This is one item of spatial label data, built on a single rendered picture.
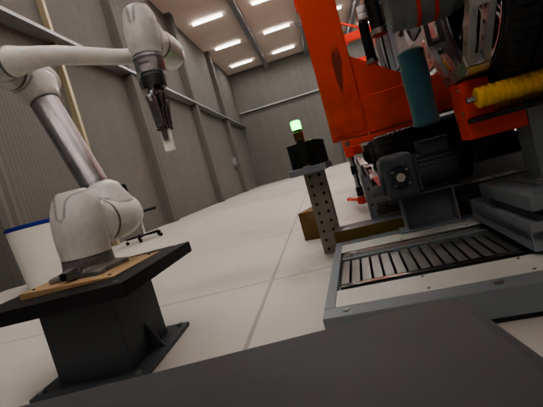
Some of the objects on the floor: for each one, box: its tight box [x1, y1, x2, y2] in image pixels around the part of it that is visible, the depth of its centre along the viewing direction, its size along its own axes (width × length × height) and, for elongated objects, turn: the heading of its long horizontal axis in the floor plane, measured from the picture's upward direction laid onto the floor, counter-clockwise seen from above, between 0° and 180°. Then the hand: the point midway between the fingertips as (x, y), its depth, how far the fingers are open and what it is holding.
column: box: [304, 170, 340, 254], centre depth 190 cm, size 10×10×42 cm
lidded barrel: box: [3, 218, 62, 290], centre depth 385 cm, size 52×52×64 cm
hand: (168, 140), depth 116 cm, fingers closed
